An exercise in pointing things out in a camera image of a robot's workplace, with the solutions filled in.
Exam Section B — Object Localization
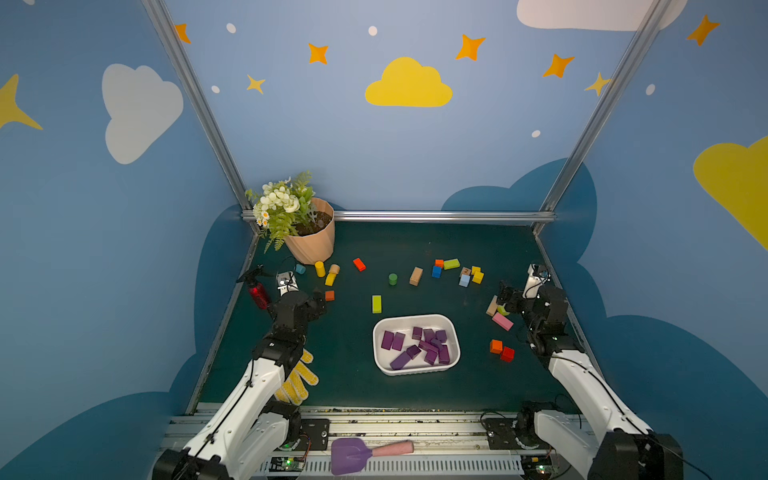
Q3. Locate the pink brick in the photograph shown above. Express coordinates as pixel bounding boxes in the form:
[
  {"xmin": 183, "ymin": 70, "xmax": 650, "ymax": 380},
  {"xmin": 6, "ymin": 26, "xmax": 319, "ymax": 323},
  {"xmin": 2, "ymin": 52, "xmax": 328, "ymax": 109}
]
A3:
[{"xmin": 492, "ymin": 312, "xmax": 514, "ymax": 331}]

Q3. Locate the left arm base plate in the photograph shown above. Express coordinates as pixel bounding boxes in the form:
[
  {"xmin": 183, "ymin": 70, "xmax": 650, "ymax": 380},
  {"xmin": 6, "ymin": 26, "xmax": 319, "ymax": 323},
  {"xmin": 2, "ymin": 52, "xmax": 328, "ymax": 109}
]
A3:
[{"xmin": 285, "ymin": 418, "xmax": 330, "ymax": 451}]

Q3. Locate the tan brick right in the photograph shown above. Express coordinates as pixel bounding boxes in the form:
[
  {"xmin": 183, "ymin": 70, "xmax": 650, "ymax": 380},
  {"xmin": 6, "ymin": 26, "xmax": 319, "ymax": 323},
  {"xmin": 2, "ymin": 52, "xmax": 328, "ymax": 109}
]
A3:
[{"xmin": 486, "ymin": 295, "xmax": 498, "ymax": 317}]

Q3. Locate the tan wooden brick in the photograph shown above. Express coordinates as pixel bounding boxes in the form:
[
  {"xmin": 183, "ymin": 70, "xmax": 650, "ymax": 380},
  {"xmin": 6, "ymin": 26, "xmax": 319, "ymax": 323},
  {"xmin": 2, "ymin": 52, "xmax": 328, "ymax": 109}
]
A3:
[{"xmin": 409, "ymin": 267, "xmax": 423, "ymax": 286}]

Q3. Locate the purple brick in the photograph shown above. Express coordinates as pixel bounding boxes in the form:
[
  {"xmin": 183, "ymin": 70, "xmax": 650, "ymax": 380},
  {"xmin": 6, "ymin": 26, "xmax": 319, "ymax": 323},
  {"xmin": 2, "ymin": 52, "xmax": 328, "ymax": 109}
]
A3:
[
  {"xmin": 381, "ymin": 331, "xmax": 395, "ymax": 350},
  {"xmin": 418, "ymin": 341, "xmax": 439, "ymax": 352},
  {"xmin": 390, "ymin": 351, "xmax": 412, "ymax": 371},
  {"xmin": 391, "ymin": 332, "xmax": 405, "ymax": 351}
]

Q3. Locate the purple toy shovel pink handle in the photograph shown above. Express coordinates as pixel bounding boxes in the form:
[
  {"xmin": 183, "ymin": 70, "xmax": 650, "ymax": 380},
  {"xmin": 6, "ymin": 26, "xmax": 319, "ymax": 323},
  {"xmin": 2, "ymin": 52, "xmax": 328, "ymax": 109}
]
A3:
[{"xmin": 331, "ymin": 438, "xmax": 415, "ymax": 476}]

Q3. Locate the red spray bottle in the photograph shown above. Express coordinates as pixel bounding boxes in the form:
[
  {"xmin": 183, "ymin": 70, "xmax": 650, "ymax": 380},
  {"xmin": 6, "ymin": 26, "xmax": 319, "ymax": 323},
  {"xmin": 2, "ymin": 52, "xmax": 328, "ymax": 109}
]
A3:
[{"xmin": 236, "ymin": 264, "xmax": 271, "ymax": 310}]

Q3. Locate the yellow work glove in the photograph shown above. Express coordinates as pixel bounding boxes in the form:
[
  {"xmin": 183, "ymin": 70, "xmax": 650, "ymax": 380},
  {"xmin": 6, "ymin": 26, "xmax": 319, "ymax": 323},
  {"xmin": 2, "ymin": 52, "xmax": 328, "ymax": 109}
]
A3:
[{"xmin": 274, "ymin": 349, "xmax": 319, "ymax": 406}]

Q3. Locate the white plastic storage bin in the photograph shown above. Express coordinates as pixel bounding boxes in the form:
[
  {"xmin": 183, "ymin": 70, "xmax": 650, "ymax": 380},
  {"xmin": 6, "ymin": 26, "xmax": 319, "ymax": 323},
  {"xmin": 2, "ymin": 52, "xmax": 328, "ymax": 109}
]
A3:
[{"xmin": 372, "ymin": 314, "xmax": 461, "ymax": 376}]

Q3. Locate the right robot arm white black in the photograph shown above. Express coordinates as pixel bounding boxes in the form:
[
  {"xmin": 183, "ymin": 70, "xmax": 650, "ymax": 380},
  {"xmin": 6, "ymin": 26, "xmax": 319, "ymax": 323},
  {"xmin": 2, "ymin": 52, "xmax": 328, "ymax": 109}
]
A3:
[{"xmin": 497, "ymin": 264, "xmax": 684, "ymax": 479}]

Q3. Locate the potted plant terracotta pot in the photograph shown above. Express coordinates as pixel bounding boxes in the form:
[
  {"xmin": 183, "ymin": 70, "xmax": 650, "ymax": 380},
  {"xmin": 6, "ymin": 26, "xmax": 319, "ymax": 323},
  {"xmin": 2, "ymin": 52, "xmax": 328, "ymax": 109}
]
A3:
[{"xmin": 244, "ymin": 171, "xmax": 337, "ymax": 266}]

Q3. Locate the yellow cylinder block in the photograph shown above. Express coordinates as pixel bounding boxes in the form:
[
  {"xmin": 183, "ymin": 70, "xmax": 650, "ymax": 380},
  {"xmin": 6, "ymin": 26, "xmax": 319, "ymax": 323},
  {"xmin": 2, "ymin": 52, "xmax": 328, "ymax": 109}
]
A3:
[{"xmin": 314, "ymin": 261, "xmax": 326, "ymax": 278}]

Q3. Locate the orange cube right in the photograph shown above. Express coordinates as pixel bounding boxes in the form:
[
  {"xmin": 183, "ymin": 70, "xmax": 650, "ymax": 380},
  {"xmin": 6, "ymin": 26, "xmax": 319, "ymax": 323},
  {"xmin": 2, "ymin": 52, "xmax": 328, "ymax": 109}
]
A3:
[{"xmin": 490, "ymin": 340, "xmax": 504, "ymax": 355}]

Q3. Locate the yellow notched block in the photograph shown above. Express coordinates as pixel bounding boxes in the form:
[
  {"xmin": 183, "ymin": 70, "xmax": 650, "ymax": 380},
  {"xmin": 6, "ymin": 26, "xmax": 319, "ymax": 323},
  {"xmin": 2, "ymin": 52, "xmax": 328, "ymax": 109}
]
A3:
[{"xmin": 472, "ymin": 266, "xmax": 484, "ymax": 284}]

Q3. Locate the red cube right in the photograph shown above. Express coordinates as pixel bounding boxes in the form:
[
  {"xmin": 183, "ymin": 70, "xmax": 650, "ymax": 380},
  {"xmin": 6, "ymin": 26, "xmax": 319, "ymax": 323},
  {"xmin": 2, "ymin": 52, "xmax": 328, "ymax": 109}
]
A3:
[{"xmin": 500, "ymin": 347, "xmax": 515, "ymax": 362}]

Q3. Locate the dark purple block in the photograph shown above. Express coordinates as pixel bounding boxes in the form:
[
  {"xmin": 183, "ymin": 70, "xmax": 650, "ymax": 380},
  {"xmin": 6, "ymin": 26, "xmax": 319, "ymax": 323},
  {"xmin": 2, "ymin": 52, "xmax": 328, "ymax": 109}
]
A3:
[{"xmin": 405, "ymin": 345, "xmax": 421, "ymax": 359}]

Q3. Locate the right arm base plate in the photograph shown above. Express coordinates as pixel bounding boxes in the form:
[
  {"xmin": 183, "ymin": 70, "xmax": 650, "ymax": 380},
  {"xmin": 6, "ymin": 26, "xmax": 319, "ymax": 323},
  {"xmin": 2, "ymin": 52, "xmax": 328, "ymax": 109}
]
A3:
[{"xmin": 480, "ymin": 417, "xmax": 540, "ymax": 450}]

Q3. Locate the lime green flat brick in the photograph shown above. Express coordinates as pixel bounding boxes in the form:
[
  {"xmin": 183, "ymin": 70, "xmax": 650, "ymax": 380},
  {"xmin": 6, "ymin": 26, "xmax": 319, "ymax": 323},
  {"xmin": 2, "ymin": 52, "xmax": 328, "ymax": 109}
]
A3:
[{"xmin": 443, "ymin": 258, "xmax": 461, "ymax": 270}]

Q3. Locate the lime green tall brick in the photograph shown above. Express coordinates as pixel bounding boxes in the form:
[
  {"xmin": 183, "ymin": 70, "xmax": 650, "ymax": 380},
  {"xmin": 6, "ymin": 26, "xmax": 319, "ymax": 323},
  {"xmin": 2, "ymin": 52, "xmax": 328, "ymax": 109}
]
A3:
[{"xmin": 372, "ymin": 295, "xmax": 382, "ymax": 314}]

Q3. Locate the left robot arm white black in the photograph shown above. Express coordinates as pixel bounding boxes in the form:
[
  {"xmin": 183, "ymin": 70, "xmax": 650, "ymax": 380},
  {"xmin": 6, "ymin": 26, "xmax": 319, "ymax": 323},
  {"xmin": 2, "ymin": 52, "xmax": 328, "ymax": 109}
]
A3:
[{"xmin": 151, "ymin": 272, "xmax": 326, "ymax": 479}]

